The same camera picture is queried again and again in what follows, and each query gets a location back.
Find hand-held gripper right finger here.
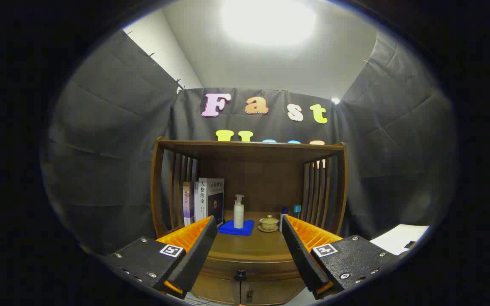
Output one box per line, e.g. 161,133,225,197
281,215,399,300

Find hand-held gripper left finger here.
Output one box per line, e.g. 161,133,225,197
103,215,219,298

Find wooden drawer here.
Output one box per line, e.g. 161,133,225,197
198,251,307,283

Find wooden countertop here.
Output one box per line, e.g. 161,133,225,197
205,210,301,262

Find wooden cabinet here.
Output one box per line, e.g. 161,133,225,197
151,137,348,306

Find white drawer unit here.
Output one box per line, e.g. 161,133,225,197
370,224,430,255

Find blue folded cloth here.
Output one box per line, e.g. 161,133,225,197
218,220,255,236

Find yellow lidded teacup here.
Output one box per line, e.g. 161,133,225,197
258,215,279,232

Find thin purple book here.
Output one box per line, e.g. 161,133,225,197
183,182,195,227

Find white pump bottle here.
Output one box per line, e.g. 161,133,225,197
234,194,245,229

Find large white book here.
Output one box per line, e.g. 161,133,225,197
195,177,225,228

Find ceiling light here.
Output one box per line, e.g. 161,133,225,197
222,0,318,47

